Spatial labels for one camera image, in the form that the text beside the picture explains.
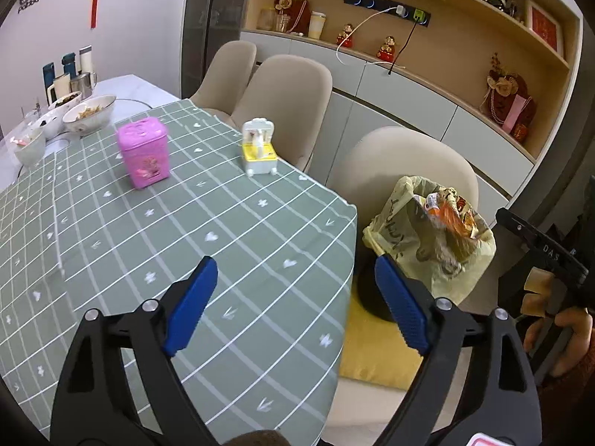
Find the steel cup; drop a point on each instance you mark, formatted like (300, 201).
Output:
(84, 83)

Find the white cabinet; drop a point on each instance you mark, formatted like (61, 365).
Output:
(367, 97)

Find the yellow seat cushion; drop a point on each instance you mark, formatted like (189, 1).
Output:
(374, 350)

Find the wooden wall shelf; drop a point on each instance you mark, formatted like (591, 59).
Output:
(448, 45)

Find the white yellow toothpick dispenser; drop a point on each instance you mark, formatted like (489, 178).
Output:
(258, 154)

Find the pale green bowl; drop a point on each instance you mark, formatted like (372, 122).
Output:
(29, 148)

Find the beige chair near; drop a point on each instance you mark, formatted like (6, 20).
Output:
(366, 176)

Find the person's right hand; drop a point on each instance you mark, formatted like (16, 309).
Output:
(560, 344)

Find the black power strip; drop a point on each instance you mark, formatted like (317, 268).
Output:
(397, 9)

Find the beige chair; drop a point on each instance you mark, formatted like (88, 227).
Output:
(226, 79)
(366, 176)
(293, 93)

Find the green checked tablecloth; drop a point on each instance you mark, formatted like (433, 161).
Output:
(76, 235)

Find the red figurine left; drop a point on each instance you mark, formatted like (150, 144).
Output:
(344, 38)

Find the yellow trash bag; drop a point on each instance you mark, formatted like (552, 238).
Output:
(403, 231)

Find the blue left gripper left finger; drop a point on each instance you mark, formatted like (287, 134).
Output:
(184, 303)

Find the red gift bag ornament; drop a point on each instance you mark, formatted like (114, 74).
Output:
(507, 102)

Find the pink plastic box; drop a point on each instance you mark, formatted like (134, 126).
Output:
(143, 147)

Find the red figurine right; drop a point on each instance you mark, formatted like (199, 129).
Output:
(387, 50)

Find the cream cup on shelf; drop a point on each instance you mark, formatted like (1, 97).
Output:
(316, 26)

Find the red figurine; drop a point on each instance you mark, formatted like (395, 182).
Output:
(387, 50)
(344, 38)

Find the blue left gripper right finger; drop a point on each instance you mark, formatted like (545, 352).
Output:
(398, 294)

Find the beige chair middle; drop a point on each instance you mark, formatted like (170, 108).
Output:
(293, 93)

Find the beige chair far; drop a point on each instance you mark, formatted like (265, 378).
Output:
(226, 79)

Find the white bowl with noodles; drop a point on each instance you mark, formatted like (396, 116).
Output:
(89, 116)

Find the gold noodle snack packet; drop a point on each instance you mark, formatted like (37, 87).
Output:
(455, 221)

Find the white bowl behind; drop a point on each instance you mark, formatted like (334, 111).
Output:
(52, 121)

